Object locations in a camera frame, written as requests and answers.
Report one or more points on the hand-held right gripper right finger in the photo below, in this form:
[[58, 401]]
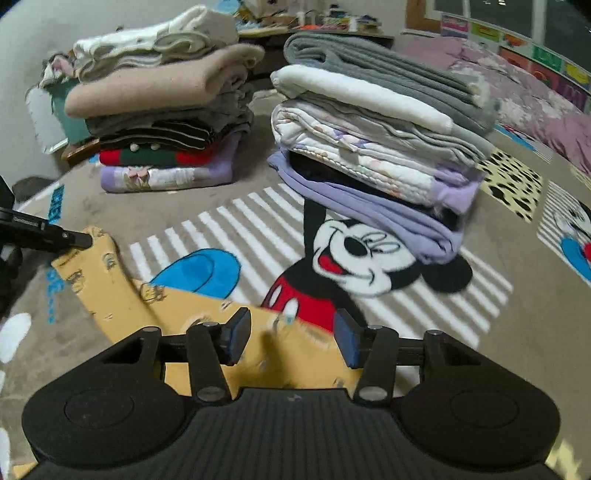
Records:
[[346, 339]]

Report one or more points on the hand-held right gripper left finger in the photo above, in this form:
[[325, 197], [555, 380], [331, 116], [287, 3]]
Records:
[[238, 334]]

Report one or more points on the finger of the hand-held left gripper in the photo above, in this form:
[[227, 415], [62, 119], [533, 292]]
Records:
[[64, 237]]

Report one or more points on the yellow car print garment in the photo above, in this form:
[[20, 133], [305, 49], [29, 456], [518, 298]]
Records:
[[120, 286]]

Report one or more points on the left stack of folded clothes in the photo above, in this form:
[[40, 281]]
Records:
[[152, 83]]

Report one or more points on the stack of folded grey-white-lilac clothes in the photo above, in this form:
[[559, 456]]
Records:
[[369, 138]]

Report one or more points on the wooden tray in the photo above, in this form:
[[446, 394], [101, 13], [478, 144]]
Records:
[[78, 152]]

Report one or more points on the teal storage box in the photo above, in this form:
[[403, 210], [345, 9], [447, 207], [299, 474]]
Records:
[[69, 124]]

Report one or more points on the cartoon mouse printed blanket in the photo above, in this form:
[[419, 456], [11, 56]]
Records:
[[184, 198]]

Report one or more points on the cluttered wooden desk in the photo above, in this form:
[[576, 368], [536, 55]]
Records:
[[277, 31]]

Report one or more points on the purple crumpled bedding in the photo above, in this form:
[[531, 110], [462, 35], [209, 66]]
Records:
[[508, 83]]

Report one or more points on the colourful alphabet picture border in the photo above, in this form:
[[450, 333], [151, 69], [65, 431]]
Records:
[[549, 57]]

